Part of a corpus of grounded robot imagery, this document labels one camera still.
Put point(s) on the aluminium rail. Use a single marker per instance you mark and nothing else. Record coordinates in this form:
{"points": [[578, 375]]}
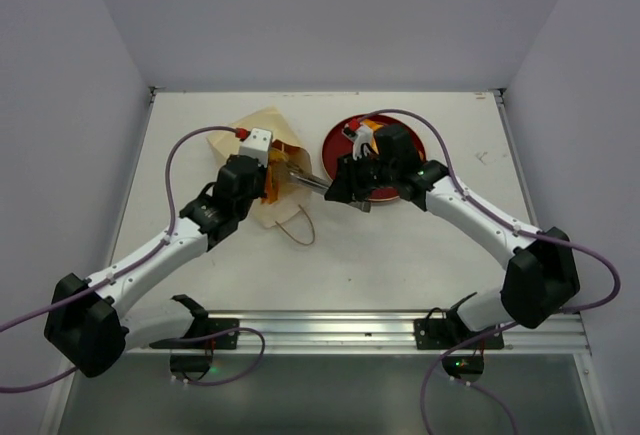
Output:
{"points": [[354, 332]]}

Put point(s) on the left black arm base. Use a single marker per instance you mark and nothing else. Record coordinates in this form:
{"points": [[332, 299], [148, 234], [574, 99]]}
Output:
{"points": [[210, 337]]}

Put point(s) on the red round tray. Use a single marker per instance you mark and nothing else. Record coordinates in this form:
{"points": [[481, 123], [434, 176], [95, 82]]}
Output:
{"points": [[336, 144]]}

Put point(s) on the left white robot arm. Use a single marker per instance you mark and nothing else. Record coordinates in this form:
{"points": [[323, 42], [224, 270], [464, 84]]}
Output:
{"points": [[94, 323]]}

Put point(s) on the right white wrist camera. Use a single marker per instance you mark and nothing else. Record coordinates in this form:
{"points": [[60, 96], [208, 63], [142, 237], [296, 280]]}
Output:
{"points": [[361, 134]]}

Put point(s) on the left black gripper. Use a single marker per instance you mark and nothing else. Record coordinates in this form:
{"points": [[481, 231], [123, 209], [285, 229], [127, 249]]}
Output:
{"points": [[261, 172]]}

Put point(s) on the braided fake bread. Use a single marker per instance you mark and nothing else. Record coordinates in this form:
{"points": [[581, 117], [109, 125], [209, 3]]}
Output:
{"points": [[277, 186]]}

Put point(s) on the metal tongs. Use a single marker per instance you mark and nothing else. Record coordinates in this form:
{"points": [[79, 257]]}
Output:
{"points": [[321, 186]]}

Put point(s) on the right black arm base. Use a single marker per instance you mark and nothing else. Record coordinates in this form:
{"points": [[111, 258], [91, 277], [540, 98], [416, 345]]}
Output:
{"points": [[441, 330]]}

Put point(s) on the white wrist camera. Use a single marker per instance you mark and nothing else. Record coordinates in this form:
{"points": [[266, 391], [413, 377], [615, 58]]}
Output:
{"points": [[361, 134], [255, 143]]}

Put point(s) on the beige paper bag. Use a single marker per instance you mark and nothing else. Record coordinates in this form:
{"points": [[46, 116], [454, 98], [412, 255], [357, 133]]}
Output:
{"points": [[284, 200]]}

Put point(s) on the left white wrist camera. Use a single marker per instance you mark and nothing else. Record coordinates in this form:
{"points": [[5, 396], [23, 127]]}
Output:
{"points": [[255, 143]]}

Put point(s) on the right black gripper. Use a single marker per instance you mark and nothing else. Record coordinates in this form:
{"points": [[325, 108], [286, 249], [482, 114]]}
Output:
{"points": [[345, 181]]}

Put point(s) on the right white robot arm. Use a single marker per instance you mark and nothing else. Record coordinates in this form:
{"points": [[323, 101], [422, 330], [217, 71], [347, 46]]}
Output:
{"points": [[540, 274]]}

